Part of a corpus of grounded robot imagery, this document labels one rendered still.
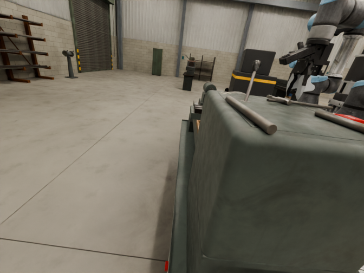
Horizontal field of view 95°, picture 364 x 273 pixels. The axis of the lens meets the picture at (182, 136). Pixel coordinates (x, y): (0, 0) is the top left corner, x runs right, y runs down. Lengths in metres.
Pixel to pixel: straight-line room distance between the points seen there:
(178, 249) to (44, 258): 1.06
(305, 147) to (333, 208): 0.19
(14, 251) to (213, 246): 1.55
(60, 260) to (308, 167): 1.60
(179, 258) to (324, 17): 1.11
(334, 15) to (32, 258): 2.08
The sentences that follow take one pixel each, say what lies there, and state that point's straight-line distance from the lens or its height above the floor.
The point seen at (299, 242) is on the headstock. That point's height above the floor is 0.97.
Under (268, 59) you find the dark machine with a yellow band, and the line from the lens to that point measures 6.37.
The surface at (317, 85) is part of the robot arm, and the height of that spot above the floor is 1.32.
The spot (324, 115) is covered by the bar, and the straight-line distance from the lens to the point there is 0.69.
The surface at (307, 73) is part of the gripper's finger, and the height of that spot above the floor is 1.38.
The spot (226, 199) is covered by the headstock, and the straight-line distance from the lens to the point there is 0.43.
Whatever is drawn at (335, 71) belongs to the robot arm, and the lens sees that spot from 1.81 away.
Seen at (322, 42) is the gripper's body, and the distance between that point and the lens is 0.84.
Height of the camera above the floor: 1.37
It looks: 24 degrees down
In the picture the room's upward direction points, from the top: 8 degrees clockwise
